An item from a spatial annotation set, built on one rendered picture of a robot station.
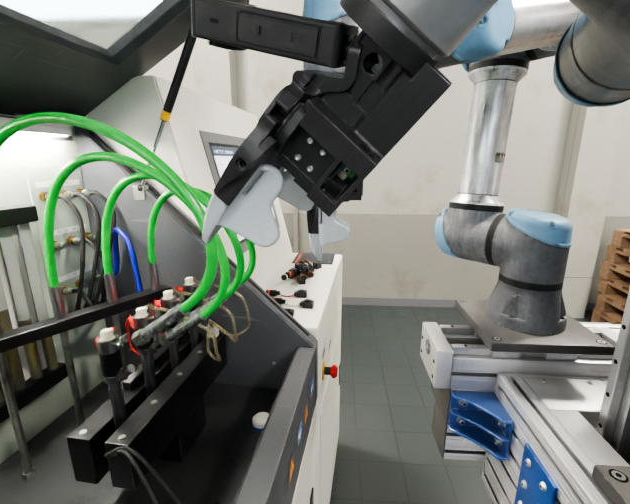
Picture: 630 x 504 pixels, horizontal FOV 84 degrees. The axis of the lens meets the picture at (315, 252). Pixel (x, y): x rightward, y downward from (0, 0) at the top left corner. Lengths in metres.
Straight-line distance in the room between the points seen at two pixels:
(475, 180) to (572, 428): 0.49
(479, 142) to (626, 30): 0.64
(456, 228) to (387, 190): 2.46
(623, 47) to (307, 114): 0.17
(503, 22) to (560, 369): 0.65
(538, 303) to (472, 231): 0.19
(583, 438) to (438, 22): 0.66
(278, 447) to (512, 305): 0.53
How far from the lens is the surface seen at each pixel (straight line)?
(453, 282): 3.60
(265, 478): 0.57
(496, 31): 0.51
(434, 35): 0.23
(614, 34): 0.25
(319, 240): 0.53
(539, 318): 0.82
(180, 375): 0.74
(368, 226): 3.30
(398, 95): 0.25
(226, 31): 0.28
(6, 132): 0.62
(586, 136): 3.64
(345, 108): 0.26
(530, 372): 0.88
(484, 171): 0.86
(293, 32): 0.26
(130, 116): 0.94
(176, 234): 0.86
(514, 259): 0.81
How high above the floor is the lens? 1.37
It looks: 15 degrees down
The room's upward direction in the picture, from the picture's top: straight up
